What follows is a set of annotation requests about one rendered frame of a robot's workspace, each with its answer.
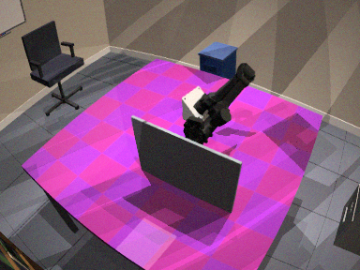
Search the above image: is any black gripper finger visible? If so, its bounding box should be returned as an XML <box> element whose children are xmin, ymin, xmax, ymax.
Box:
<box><xmin>188</xmin><ymin>130</ymin><xmax>203</xmax><ymax>143</ymax></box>

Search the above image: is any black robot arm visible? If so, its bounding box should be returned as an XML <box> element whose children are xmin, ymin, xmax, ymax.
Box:
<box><xmin>183</xmin><ymin>63</ymin><xmax>256</xmax><ymax>139</ymax></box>

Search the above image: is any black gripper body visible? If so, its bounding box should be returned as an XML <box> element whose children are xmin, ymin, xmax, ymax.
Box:
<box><xmin>187</xmin><ymin>116</ymin><xmax>214</xmax><ymax>145</ymax></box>

